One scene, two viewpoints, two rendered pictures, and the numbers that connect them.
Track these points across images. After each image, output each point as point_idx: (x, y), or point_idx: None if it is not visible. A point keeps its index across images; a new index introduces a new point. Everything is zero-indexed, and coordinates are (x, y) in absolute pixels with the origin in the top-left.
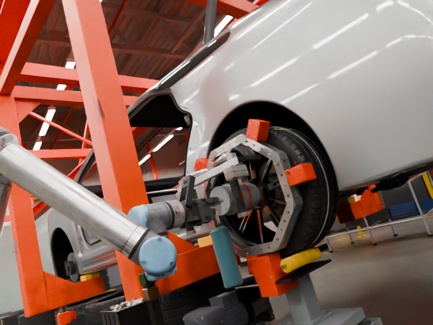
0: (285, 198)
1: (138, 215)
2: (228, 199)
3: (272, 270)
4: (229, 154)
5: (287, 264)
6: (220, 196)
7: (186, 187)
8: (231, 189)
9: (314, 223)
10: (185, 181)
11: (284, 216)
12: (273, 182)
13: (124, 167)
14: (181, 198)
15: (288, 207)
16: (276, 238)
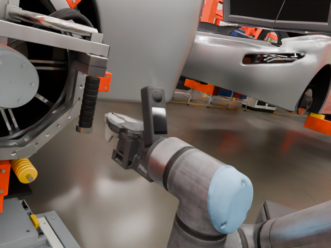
0: (74, 101)
1: (252, 194)
2: (35, 88)
3: (8, 183)
4: (99, 34)
5: (33, 173)
6: (18, 76)
7: (163, 110)
8: (91, 92)
9: None
10: (161, 99)
11: (61, 120)
12: (32, 60)
13: None
14: (157, 129)
15: (74, 112)
16: (34, 142)
